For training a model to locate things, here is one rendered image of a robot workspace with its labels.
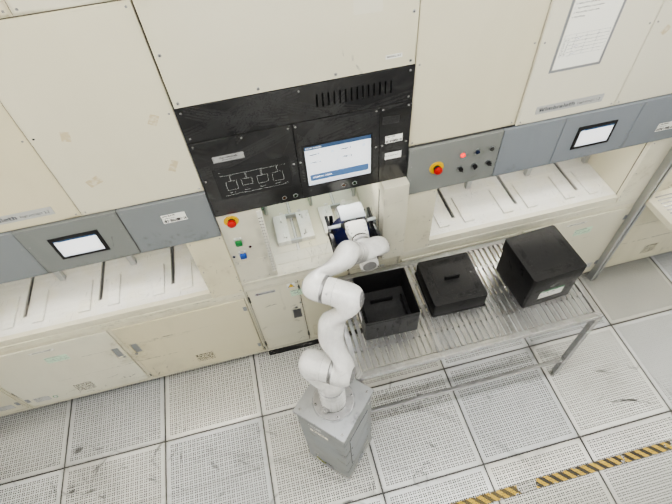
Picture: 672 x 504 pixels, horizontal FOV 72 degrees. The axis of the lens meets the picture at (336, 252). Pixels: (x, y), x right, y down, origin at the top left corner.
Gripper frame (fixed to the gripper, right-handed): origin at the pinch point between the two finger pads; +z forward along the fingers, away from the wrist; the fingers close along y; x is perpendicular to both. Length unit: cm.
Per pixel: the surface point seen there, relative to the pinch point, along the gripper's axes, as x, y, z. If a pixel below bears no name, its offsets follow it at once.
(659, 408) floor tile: -124, 164, -94
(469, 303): -43, 51, -38
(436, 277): -38, 39, -21
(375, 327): -37, 0, -42
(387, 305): -47, 12, -25
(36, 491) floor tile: -125, -205, -47
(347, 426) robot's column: -49, -24, -80
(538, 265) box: -23, 84, -37
